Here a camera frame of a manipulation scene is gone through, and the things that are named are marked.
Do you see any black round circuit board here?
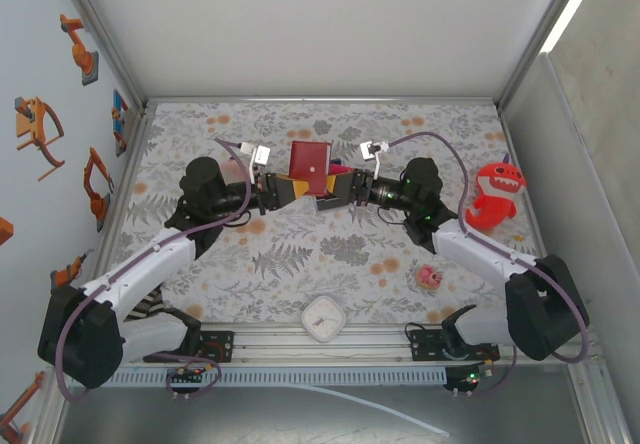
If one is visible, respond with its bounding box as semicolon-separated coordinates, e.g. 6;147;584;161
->
443;363;496;394

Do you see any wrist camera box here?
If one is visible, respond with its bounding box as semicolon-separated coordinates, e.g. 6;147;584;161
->
239;142;272;171
359;139;391;159

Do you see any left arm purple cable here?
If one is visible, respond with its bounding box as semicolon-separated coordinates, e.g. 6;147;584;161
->
53;137;254;404

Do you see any small orange robot sticker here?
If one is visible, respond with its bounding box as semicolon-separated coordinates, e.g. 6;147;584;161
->
49;248;96;290

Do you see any white plastic tube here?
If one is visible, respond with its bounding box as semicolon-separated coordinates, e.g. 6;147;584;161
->
294;383;450;438

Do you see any floral patterned table mat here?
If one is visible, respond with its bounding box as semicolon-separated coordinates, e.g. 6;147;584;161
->
107;101;544;325

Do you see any striped black white cloth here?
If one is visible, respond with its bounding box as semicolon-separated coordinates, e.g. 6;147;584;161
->
124;287;166;321

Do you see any clear acrylic card organizer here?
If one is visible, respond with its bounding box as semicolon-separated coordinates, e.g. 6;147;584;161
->
314;156;352;212

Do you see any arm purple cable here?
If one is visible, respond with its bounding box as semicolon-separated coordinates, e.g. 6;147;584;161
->
53;137;254;404
384;131;592;364

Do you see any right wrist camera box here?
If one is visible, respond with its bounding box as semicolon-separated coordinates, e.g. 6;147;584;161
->
359;139;391;159

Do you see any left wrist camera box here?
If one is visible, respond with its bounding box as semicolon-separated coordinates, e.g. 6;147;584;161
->
239;142;272;171

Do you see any pink plush toy red dress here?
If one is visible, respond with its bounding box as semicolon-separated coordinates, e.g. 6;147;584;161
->
219;159;249;185

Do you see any red shark plush toy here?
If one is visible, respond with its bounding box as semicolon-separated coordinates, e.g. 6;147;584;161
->
465;161;528;231

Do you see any red card holder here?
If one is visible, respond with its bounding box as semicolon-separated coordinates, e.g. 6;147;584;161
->
288;140;351;198

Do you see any small green circuit board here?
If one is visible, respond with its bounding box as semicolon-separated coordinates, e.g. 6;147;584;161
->
166;366;205;386

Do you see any white slotted cable duct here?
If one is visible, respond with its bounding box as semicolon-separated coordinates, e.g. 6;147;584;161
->
107;367;448;388

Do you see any small pink pig figure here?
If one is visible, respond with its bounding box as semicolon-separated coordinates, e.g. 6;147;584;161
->
416;265;445;291

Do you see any aluminium enclosure frame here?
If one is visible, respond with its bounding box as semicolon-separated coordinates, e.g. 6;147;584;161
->
29;0;634;444

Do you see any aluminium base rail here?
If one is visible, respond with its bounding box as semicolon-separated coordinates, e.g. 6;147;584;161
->
117;321;599;365

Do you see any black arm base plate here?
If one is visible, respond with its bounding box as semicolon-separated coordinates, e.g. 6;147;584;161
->
143;330;236;364
409;327;501;363

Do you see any blue orange robot sticker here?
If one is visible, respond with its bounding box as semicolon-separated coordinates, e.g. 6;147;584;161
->
110;88;131;158

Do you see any white light strip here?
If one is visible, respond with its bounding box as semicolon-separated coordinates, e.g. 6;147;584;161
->
539;0;607;56

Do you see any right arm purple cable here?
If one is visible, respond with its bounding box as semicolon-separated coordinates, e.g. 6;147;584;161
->
384;131;592;364

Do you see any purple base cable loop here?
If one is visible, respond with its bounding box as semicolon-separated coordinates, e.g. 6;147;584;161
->
452;343;518;399
164;352;223;401

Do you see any white square clock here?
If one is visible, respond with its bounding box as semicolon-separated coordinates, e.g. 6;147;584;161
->
300;294;348;344

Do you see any orange claw gripper sticker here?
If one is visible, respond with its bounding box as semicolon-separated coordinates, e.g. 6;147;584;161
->
13;96;67;182

